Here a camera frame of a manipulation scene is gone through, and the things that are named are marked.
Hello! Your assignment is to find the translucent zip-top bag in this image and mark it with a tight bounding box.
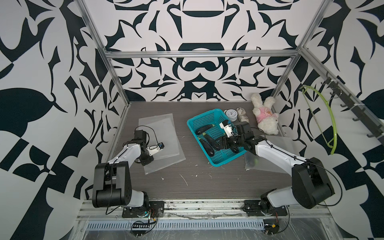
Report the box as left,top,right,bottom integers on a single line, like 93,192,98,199
138,114,180,160
244,136,303,175
144,143,186,175

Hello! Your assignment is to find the translucent zip-top bag top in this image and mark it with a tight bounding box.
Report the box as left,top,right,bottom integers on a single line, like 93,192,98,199
244,136,303,175

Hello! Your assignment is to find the teal plastic basket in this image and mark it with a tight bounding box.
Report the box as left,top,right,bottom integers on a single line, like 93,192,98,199
187,109,246,167

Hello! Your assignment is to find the dark eggplant three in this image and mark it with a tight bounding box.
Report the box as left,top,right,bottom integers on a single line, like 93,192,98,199
203,133,221,151

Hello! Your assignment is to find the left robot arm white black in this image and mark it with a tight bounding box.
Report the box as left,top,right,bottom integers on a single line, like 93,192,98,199
92,130,154,211

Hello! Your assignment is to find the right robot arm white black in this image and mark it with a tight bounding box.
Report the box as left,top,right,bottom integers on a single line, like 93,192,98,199
220,120,335,216

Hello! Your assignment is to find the translucent zip-top bag bottom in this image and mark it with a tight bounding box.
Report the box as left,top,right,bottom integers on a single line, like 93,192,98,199
144,143,186,175

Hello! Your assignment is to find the dark eggplant two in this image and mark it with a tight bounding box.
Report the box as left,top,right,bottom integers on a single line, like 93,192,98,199
199,139,215,157

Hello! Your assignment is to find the dark eggplant one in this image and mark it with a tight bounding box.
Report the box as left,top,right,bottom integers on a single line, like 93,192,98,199
195,124,215,135

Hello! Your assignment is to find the small white round clock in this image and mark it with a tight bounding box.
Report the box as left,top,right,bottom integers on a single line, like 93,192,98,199
224,109,238,122

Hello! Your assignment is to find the white plush bunny pink shirt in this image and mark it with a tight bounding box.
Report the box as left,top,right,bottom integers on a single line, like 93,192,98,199
251,93,279,135

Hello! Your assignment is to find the green plastic hanger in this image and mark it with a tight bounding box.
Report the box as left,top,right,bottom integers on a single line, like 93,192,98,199
300,85,338,155

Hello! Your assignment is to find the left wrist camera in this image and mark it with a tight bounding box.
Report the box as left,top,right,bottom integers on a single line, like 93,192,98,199
147,143,165,156

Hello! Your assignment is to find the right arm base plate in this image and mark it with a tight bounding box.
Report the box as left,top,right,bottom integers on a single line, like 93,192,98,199
242,199,288,217

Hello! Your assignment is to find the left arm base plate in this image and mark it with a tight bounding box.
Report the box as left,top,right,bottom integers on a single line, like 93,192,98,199
122,201,165,219

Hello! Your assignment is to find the aluminium frame rail front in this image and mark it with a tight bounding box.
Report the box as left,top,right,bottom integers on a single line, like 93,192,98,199
75,199,333,221

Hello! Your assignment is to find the black wall hook rack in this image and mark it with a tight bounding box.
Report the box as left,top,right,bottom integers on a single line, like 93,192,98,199
322,72,384,145

